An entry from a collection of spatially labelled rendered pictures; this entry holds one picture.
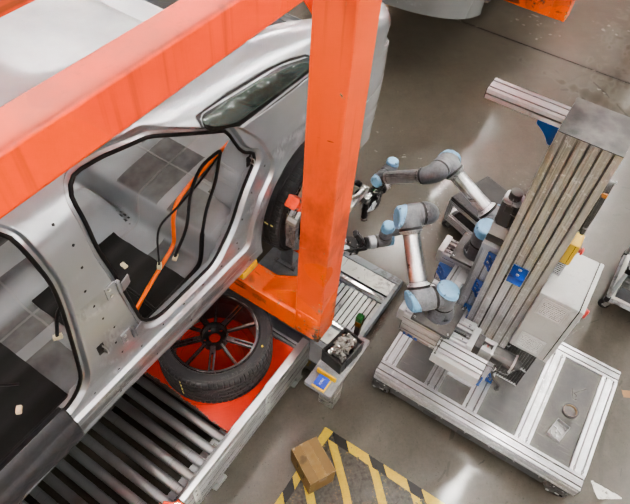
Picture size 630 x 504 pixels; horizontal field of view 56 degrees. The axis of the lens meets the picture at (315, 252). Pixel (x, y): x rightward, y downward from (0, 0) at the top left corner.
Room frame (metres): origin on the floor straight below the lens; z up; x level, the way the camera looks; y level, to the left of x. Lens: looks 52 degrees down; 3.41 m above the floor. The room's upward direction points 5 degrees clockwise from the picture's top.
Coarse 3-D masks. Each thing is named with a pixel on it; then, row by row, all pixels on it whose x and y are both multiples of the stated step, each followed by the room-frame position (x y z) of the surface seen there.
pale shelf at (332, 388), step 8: (360, 336) 1.75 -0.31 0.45; (368, 344) 1.71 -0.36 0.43; (320, 360) 1.57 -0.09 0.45; (320, 368) 1.52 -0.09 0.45; (328, 368) 1.53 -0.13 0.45; (312, 376) 1.47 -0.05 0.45; (336, 376) 1.48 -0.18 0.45; (344, 376) 1.49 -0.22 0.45; (336, 384) 1.43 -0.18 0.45; (320, 392) 1.38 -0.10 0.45; (328, 392) 1.38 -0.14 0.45
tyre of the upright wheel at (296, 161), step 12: (300, 156) 2.42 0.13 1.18; (288, 168) 2.33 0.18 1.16; (300, 168) 2.34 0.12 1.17; (288, 180) 2.27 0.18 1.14; (300, 180) 2.29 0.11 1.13; (276, 192) 2.22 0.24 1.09; (288, 192) 2.21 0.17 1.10; (276, 204) 2.17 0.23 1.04; (276, 216) 2.14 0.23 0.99; (264, 228) 2.14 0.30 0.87; (276, 228) 2.11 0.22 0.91; (264, 240) 2.17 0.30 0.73; (276, 240) 2.11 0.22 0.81
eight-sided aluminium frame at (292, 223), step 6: (300, 192) 2.24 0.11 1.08; (288, 216) 2.15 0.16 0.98; (294, 216) 2.16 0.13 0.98; (300, 216) 2.15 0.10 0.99; (288, 222) 2.13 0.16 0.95; (294, 222) 2.12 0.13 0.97; (288, 228) 2.13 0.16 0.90; (294, 228) 2.11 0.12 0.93; (288, 234) 2.13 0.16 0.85; (294, 234) 2.11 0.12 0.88; (288, 240) 2.13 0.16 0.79; (294, 240) 2.11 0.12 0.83; (288, 246) 2.13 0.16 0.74; (294, 246) 2.11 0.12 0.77
